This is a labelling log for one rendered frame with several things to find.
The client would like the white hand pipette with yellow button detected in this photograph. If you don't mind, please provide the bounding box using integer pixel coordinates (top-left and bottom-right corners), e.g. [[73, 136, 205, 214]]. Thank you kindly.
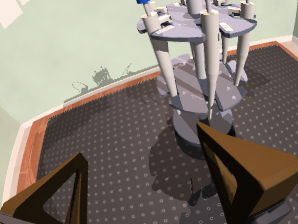
[[200, 0, 220, 119]]

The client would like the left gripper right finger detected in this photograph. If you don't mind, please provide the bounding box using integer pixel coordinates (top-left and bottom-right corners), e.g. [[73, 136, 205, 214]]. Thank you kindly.
[[196, 122, 298, 224]]

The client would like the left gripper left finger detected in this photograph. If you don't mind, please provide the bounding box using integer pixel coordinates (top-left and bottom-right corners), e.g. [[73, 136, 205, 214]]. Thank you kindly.
[[0, 152, 88, 224]]

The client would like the white pipette with blue button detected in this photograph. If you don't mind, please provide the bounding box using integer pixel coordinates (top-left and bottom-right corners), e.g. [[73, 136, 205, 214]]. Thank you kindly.
[[136, 0, 177, 98]]

